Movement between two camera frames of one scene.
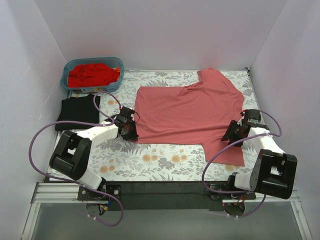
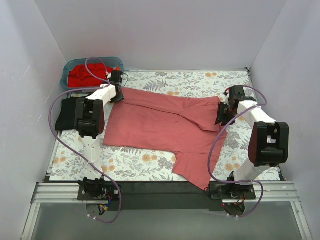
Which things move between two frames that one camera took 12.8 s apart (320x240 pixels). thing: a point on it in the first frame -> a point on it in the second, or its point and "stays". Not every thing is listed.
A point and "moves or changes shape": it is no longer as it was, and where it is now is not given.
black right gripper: [232, 131] -> [223, 116]
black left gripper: [130, 129] -> [119, 94]
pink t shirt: [198, 114] moves or changes shape
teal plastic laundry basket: [111, 61] stays
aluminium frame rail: [50, 193] stays
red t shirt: [91, 75] stays
